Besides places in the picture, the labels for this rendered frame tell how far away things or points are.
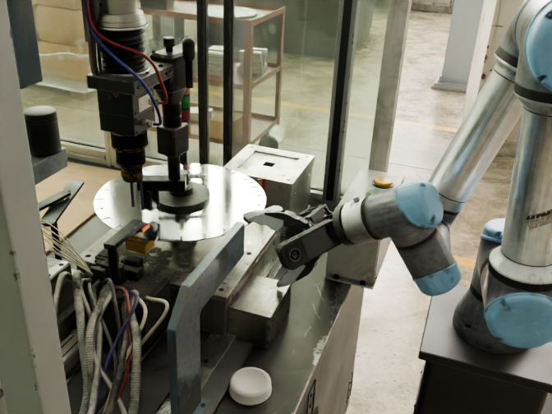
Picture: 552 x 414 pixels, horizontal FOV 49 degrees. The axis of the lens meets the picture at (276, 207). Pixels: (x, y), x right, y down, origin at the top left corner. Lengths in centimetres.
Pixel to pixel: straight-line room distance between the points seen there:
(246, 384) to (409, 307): 159
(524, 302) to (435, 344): 26
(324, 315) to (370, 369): 104
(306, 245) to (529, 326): 37
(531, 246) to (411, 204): 19
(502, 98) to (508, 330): 36
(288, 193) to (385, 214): 47
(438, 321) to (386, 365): 103
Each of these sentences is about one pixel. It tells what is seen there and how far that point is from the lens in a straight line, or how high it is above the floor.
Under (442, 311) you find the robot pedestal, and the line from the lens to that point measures 129.
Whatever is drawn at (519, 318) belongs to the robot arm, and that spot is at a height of 92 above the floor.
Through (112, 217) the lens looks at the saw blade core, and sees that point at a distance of 114.
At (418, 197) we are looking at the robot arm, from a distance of 94.
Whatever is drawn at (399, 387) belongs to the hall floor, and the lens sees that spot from 220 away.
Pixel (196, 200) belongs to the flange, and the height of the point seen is 96.
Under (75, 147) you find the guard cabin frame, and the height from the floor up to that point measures 79.
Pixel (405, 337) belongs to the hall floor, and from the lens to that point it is 241.
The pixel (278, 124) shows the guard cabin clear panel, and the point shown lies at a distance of 157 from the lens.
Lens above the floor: 149
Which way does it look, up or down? 28 degrees down
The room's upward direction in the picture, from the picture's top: 3 degrees clockwise
